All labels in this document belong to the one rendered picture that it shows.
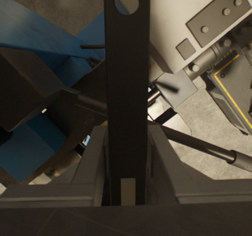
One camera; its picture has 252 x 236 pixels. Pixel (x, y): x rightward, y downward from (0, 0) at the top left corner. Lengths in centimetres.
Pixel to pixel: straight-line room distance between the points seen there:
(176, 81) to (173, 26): 23
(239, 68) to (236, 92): 18
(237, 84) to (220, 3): 114
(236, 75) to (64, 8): 146
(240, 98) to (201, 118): 44
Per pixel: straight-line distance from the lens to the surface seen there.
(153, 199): 36
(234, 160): 35
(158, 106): 114
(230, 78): 153
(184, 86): 63
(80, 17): 169
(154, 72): 54
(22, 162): 57
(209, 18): 47
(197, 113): 183
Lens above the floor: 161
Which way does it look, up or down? 75 degrees down
